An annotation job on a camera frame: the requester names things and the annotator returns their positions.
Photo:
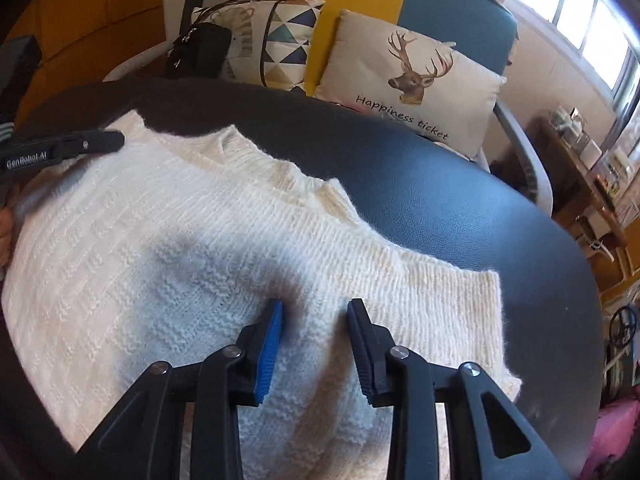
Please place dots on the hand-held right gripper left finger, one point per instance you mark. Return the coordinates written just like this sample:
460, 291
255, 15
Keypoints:
270, 360

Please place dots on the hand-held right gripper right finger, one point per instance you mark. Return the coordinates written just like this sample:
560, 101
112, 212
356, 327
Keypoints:
361, 355

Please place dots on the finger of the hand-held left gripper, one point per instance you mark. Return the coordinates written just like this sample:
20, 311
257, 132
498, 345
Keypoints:
95, 141

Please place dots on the white knit sweater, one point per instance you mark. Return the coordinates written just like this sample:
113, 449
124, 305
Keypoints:
175, 260

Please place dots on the person's left hand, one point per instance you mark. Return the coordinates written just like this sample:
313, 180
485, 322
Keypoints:
6, 235

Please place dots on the black handbag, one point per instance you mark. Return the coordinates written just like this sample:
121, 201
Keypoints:
200, 52

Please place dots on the geometric print cushion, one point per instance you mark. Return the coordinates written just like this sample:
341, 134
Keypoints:
285, 40

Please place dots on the red floral cloth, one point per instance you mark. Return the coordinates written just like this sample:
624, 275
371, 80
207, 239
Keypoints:
350, 108

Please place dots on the black round wheel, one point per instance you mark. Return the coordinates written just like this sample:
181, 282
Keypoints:
622, 322

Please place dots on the reddish padded jacket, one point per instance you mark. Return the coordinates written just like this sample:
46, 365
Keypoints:
617, 435

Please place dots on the wooden desk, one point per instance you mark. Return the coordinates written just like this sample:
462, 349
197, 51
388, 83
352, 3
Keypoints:
590, 185

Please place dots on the deer print cushion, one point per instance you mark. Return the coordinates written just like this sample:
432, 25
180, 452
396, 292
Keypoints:
425, 70

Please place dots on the yellow blue grey armchair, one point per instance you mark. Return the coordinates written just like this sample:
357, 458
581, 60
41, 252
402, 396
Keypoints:
450, 10

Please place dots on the window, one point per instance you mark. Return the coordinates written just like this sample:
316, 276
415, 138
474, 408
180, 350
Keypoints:
575, 5

